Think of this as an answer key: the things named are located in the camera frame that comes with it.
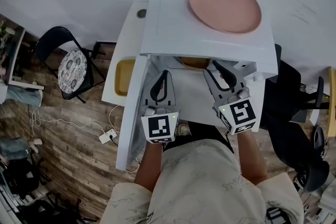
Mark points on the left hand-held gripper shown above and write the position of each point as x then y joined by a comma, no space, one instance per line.
158,127

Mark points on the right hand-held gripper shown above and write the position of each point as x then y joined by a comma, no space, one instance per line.
240,115

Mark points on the yellow tray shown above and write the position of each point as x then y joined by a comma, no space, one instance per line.
124,77
195,63

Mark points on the white microwave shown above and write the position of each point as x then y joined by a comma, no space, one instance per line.
173,26

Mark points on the person's right forearm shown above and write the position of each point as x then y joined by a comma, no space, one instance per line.
252,160

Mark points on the person's left forearm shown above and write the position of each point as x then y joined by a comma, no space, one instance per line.
149,168

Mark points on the person's left shoe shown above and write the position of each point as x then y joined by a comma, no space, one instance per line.
183,129

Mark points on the person's black trousers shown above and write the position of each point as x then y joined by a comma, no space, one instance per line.
207,131

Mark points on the white power strip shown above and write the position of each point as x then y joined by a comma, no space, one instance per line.
107,136

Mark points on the pink plate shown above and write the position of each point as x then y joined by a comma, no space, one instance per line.
224,5

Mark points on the black office chair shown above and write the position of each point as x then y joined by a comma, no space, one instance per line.
286,139

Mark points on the patterned round seat cushion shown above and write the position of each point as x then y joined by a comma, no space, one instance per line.
72,70

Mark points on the person's cream shirt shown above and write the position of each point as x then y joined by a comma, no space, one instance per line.
204,186

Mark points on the light wooden desk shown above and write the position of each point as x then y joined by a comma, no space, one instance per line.
332,102

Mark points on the black folding chair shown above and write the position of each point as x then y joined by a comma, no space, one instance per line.
50,42

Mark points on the black harness buckle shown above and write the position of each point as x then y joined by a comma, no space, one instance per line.
275,215

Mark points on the white side table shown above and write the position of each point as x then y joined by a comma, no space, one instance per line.
19,42

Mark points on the black swivel chair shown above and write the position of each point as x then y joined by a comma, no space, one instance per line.
23,178

